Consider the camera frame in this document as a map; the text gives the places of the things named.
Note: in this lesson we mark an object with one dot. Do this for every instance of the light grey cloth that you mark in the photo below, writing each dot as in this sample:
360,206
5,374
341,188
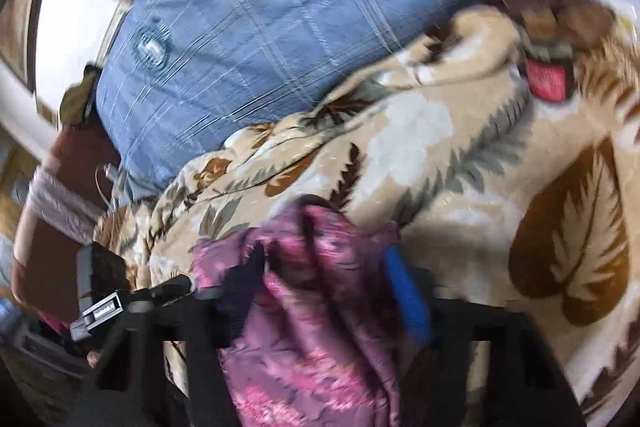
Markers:
60,202

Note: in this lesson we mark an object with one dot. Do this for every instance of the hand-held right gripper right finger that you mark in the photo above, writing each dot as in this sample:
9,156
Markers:
407,302

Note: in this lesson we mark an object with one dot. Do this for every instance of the beige leaf-print blanket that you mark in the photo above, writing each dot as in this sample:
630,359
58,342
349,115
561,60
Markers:
450,157

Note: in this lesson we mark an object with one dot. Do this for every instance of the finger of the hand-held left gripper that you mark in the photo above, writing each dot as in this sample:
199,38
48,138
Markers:
160,291

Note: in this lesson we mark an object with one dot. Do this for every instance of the olive green cloth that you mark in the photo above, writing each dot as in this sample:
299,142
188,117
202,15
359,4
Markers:
80,99

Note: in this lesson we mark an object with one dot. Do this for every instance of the blue plaid pillow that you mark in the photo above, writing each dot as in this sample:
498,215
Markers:
275,32

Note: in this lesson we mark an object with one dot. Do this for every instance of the purple floral long-sleeve shirt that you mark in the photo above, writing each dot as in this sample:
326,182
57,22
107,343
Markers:
310,332

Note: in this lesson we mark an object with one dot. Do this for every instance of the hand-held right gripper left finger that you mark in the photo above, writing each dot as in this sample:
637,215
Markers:
245,287

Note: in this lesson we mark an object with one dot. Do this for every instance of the grey blue sheet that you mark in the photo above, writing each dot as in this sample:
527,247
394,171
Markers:
132,189

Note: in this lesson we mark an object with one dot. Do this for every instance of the red orange bag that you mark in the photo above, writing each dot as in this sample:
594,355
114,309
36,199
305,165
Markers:
547,79

